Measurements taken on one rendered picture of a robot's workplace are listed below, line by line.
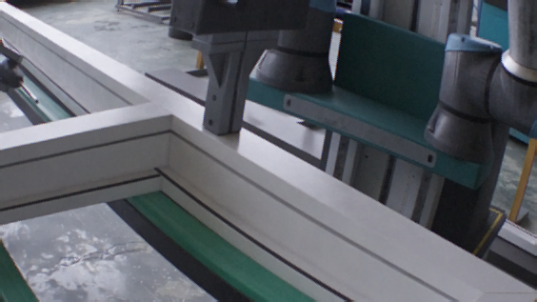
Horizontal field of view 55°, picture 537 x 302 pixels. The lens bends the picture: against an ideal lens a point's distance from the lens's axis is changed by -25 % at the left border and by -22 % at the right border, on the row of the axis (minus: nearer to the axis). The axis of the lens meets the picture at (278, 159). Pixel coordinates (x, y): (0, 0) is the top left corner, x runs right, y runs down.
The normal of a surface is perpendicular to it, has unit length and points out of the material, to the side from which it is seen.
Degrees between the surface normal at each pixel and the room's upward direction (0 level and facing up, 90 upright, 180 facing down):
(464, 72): 88
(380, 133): 90
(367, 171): 90
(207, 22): 90
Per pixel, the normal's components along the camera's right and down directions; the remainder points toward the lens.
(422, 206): -0.57, 0.23
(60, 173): 0.67, 0.37
